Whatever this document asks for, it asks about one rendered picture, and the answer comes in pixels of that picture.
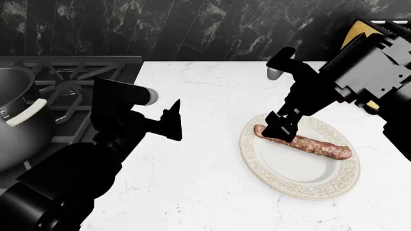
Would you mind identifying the yellow board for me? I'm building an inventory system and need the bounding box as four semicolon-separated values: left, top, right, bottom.
340;19;383;116

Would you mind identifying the left gripper camera grey lens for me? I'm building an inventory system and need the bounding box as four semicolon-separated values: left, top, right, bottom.
141;87;160;106

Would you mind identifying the steel pot with cream handle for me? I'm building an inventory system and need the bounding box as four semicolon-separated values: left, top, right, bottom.
0;67;66;173

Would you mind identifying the black gas stove with grates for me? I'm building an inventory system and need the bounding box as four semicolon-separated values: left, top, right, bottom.
0;56;143;191

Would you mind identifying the right gripper camera grey lens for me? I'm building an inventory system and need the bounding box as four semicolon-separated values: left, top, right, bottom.
266;46;298;81

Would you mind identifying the white plate with gold rim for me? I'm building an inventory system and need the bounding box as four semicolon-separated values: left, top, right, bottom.
239;112;361;200

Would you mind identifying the brown sausage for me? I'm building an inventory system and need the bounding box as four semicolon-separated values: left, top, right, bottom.
253;123;353;160

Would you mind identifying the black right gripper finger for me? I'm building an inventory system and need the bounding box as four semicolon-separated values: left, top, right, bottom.
277;108;303;143
262;110;285;137

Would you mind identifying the black slatted rack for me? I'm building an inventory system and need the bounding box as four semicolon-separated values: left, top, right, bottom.
369;19;411;37

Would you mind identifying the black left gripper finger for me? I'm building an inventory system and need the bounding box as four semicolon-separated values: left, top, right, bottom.
160;98;182;123
146;119;184;142

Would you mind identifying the gripper camera grey lens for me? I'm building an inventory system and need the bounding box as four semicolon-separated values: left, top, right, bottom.
266;46;298;81
141;87;160;106

